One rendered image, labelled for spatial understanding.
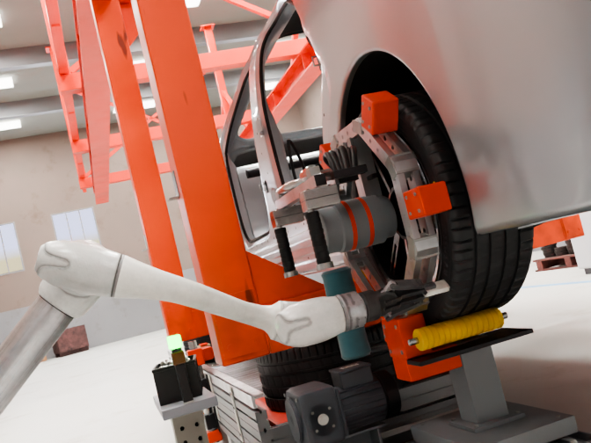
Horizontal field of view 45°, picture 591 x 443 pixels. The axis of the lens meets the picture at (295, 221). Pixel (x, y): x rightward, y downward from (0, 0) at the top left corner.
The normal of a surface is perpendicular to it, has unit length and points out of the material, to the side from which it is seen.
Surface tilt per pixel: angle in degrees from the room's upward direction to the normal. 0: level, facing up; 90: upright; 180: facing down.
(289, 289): 90
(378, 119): 125
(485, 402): 90
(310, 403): 90
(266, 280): 90
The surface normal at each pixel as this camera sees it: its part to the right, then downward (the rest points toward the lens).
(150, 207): 0.25, -0.13
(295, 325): 0.02, -0.14
